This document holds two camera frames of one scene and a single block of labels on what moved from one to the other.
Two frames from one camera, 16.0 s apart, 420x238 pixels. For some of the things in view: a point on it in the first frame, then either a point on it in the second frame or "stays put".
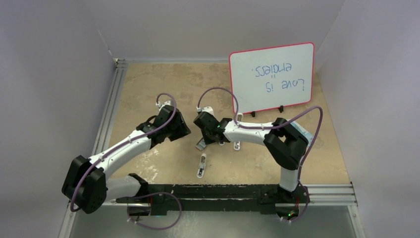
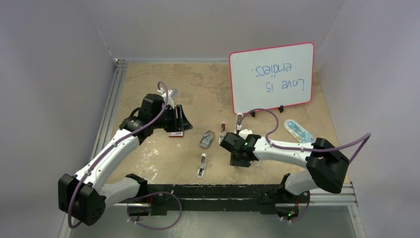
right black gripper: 208,140 -> 236,162
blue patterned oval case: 306,134 stays put
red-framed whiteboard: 268,78 stays put
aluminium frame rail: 104,135 stays put
